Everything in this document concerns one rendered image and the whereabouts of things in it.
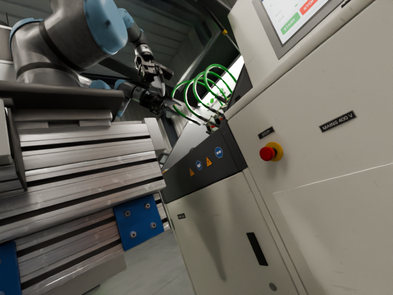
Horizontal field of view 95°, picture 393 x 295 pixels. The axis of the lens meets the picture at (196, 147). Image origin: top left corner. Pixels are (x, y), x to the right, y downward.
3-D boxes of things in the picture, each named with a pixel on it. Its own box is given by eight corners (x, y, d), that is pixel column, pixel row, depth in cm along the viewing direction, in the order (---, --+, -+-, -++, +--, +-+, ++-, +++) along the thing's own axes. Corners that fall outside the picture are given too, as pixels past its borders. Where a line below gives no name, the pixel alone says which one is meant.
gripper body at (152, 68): (140, 84, 81) (133, 63, 84) (158, 85, 86) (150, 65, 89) (145, 72, 75) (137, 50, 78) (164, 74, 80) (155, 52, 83)
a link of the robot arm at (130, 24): (105, 31, 72) (123, 50, 82) (129, 16, 70) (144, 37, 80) (100, 17, 73) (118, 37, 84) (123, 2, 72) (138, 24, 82)
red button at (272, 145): (261, 167, 46) (252, 148, 47) (269, 164, 48) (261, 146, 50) (278, 160, 42) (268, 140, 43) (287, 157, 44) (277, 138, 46)
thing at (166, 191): (166, 203, 105) (157, 177, 109) (172, 201, 108) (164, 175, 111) (238, 171, 57) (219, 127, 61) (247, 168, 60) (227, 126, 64)
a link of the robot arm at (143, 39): (123, 30, 84) (134, 43, 92) (130, 48, 81) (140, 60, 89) (138, 21, 83) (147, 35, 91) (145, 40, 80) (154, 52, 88)
